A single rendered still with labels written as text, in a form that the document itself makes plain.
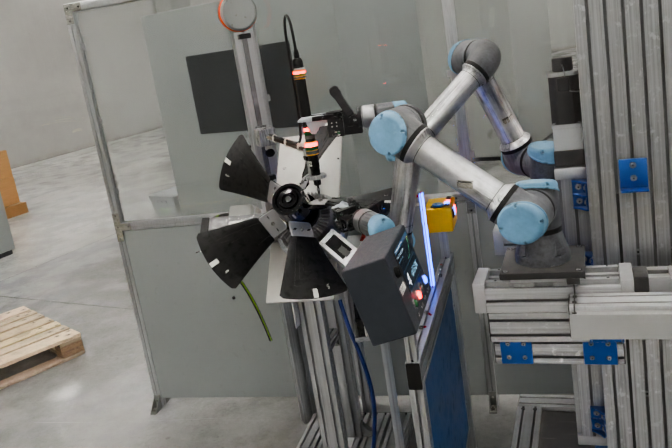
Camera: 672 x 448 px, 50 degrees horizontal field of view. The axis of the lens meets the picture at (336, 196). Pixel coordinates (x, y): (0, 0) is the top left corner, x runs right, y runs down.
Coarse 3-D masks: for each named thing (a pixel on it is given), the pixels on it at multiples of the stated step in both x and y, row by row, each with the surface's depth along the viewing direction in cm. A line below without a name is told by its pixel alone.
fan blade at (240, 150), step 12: (240, 144) 261; (228, 156) 265; (240, 156) 261; (252, 156) 257; (228, 168) 265; (240, 168) 261; (252, 168) 257; (228, 180) 266; (240, 180) 262; (252, 180) 258; (264, 180) 254; (240, 192) 264; (252, 192) 260; (264, 192) 257
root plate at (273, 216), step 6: (270, 210) 248; (264, 216) 248; (270, 216) 249; (276, 216) 249; (264, 222) 249; (270, 222) 249; (276, 222) 250; (282, 222) 250; (270, 228) 250; (282, 228) 251; (270, 234) 250; (276, 234) 251
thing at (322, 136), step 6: (324, 126) 259; (318, 132) 261; (324, 132) 257; (318, 138) 258; (324, 138) 254; (330, 138) 251; (318, 144) 255; (324, 144) 252; (324, 150) 250; (318, 156) 250; (306, 162) 259; (306, 168) 255
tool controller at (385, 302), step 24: (384, 240) 172; (408, 240) 179; (360, 264) 160; (384, 264) 157; (408, 264) 172; (360, 288) 160; (384, 288) 159; (408, 288) 166; (360, 312) 162; (384, 312) 160; (408, 312) 160; (384, 336) 162
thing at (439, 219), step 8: (432, 200) 272; (440, 200) 271; (432, 208) 261; (440, 208) 260; (448, 208) 259; (432, 216) 261; (440, 216) 260; (448, 216) 259; (456, 216) 273; (432, 224) 262; (440, 224) 261; (448, 224) 260; (432, 232) 262
